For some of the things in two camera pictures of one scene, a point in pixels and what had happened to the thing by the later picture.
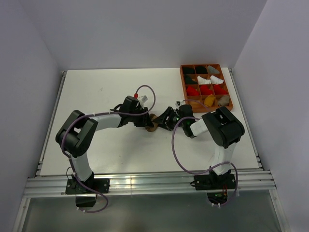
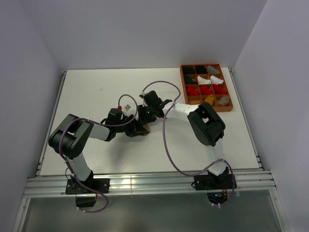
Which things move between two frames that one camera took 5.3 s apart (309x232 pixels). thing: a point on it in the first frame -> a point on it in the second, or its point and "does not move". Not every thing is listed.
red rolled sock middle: (205, 91) does not move
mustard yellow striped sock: (209, 100) does not move
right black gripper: (161, 119) -> (142, 117)
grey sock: (224, 100) does not move
